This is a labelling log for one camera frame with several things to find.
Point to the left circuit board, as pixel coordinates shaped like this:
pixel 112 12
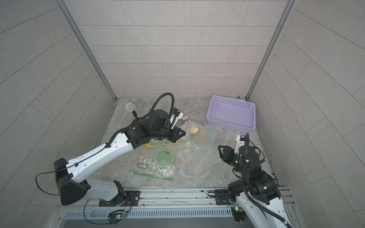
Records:
pixel 116 216

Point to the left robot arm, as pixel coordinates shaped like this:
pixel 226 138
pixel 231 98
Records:
pixel 73 176

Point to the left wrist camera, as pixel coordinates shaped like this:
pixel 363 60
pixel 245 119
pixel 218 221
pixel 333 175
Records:
pixel 176 115

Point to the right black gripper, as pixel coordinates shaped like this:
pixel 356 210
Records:
pixel 227 152

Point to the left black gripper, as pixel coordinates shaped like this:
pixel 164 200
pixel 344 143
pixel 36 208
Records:
pixel 175 132

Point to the playing card box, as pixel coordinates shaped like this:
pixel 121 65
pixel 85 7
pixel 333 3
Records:
pixel 186 119

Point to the right circuit board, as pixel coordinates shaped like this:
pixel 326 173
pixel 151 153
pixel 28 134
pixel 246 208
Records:
pixel 239 214

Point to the aluminium frame rail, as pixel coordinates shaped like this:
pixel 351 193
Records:
pixel 149 197

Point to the black stand with white disc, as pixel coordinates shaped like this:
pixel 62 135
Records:
pixel 130 107

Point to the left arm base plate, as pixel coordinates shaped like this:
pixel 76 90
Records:
pixel 130 198

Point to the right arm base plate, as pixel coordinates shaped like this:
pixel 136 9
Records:
pixel 221 197

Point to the yellow pear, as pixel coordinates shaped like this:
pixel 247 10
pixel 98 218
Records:
pixel 194 130

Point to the clear bag blue zip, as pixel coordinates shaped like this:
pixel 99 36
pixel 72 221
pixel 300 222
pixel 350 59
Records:
pixel 203 139

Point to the small card box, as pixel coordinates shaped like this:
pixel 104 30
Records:
pixel 178 108

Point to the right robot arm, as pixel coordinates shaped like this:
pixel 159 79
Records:
pixel 256 192

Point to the purple plastic basket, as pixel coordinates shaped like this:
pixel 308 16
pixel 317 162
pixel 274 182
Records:
pixel 232 114

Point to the circuit board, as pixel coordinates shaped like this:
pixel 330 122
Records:
pixel 116 216
pixel 239 214

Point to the clear bag green zip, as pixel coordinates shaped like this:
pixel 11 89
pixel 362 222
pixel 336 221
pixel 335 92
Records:
pixel 159 163

